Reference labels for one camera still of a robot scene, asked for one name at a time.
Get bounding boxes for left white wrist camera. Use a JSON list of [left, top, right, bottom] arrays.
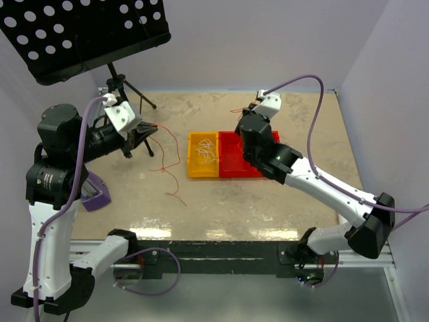
[[103, 93, 142, 139]]

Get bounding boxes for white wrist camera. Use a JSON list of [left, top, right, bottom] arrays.
[[252, 89, 282, 119], [103, 93, 142, 139]]

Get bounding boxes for red plastic bin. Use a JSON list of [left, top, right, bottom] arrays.
[[219, 131, 263, 178], [272, 131, 280, 142]]

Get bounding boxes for red middle plastic bin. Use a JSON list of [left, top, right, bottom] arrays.
[[219, 131, 263, 178]]

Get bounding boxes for yellow plastic bin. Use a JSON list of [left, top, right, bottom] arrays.
[[187, 131, 219, 179]]

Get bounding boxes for purple tool holder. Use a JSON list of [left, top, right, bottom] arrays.
[[80, 172, 111, 212]]

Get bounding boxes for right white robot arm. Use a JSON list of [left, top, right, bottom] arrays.
[[235, 112, 395, 264]]

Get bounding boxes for red right plastic bin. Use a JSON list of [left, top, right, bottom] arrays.
[[272, 131, 280, 142]]

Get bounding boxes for aluminium frame rail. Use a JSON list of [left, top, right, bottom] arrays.
[[43, 238, 398, 268]]

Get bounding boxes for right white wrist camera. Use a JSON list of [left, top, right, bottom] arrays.
[[252, 89, 282, 119]]

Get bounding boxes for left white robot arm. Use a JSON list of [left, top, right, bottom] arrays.
[[11, 102, 157, 315]]

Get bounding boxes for black perforated music stand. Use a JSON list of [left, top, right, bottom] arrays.
[[0, 0, 172, 158]]

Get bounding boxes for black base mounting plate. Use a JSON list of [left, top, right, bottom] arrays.
[[99, 239, 339, 279]]

